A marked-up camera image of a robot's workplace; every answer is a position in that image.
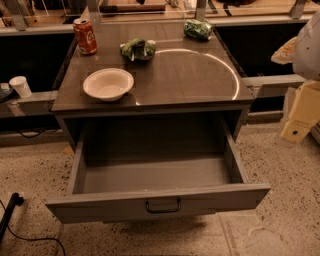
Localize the white bowl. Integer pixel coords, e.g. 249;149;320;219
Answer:
83;68;134;101

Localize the red soda can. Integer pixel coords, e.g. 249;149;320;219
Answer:
73;18;97;55

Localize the grey drawer cabinet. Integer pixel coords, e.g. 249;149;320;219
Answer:
52;21;253;146

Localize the black power plug bar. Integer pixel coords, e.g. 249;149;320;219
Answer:
0;193;24;242

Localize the white paper cup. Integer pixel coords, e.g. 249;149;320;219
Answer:
9;76;32;98

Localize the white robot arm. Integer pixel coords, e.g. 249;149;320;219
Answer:
271;10;320;143

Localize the black top drawer handle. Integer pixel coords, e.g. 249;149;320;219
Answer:
145;199;181;214

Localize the grey side rail right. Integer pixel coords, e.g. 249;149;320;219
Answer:
243;74;305;98

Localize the black floor cable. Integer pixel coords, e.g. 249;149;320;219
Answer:
0;199;67;256

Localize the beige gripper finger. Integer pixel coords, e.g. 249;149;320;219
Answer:
271;37;296;65

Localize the green crumpled chip bag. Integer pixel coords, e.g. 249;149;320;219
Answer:
120;38;156;62

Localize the grey top drawer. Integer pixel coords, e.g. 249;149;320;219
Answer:
46;112;270;224

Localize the green crumpled bag rear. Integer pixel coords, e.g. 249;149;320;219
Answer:
184;19;212;41

